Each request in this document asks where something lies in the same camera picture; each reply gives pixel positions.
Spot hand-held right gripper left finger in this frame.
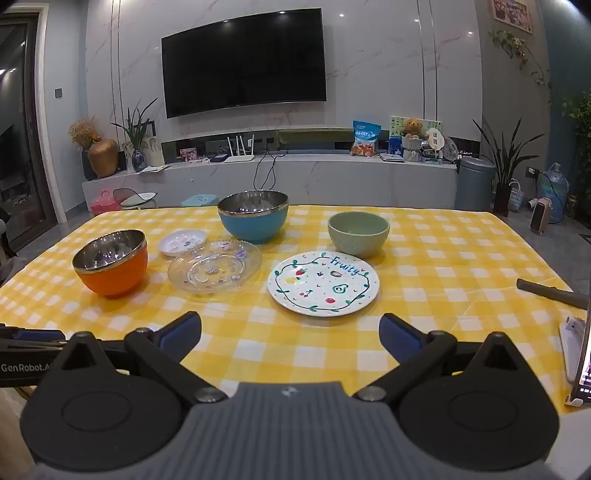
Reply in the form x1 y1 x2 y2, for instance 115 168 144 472
39 311 229 404

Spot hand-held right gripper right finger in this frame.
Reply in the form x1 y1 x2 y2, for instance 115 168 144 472
353 313 544 403

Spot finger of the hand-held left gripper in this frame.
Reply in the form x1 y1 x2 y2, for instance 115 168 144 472
0 324 70 346

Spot clear glass plate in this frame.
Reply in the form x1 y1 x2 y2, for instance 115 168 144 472
167 239 263 294

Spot fruit print white plate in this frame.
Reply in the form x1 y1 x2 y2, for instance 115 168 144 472
268 251 380 318

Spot small white printed dish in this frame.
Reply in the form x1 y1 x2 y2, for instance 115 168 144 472
158 228 208 258

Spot orange steel bowl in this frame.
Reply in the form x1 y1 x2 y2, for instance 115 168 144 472
72 229 149 296

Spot yellow checked tablecloth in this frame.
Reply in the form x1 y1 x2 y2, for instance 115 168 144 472
0 205 591 418

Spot green ceramic bowl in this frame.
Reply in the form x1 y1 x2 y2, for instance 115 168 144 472
328 211 391 259

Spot blue steel bowl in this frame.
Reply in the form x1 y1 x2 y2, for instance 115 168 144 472
217 191 290 245

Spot white seat stool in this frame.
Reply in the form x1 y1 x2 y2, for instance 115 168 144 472
113 188 158 210

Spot pink plastic case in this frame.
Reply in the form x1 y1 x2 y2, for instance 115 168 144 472
90 189 122 217

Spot black stick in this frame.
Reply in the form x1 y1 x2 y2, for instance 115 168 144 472
516 278 591 309

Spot grey trash bin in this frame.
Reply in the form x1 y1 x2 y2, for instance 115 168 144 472
455 157 496 212

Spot marble television console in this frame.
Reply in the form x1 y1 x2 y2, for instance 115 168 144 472
82 154 459 214

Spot white phone stand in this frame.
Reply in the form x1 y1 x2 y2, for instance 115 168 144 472
558 316 591 409

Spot woven bag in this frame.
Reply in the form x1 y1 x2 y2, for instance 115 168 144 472
508 178 527 212

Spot small pink heater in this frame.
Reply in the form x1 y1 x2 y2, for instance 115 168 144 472
529 197 555 236

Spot golden vase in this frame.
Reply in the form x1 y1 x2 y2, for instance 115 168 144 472
88 138 119 179

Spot white router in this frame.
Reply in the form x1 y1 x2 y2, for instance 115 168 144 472
224 135 256 163

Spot smartphone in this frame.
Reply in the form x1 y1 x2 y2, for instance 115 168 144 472
573 302 591 398

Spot blue snack bag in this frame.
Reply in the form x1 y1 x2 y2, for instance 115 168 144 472
350 121 382 156

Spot glass sliding door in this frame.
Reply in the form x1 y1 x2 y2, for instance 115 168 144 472
0 14 62 261

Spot potted long leaf plant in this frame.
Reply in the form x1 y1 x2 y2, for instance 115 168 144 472
473 117 546 218

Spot dried flowers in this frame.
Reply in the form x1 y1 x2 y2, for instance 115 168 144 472
69 117 100 151

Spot green leafy plant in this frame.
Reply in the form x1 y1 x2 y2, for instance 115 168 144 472
111 97 160 153

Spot green picture board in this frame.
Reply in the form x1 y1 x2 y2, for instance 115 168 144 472
389 115 443 139

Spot blue water bottle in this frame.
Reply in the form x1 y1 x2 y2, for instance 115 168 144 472
537 162 571 223

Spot bushy green plant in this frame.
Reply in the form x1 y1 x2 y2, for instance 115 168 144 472
560 92 591 223

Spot hanging vine plant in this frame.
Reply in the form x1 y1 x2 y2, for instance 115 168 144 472
489 30 553 103

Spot black cable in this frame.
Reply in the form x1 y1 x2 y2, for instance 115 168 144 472
252 150 279 205

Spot black wall television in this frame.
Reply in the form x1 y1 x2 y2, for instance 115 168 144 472
161 8 328 119

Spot framed wall picture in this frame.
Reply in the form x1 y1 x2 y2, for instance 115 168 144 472
489 0 534 34

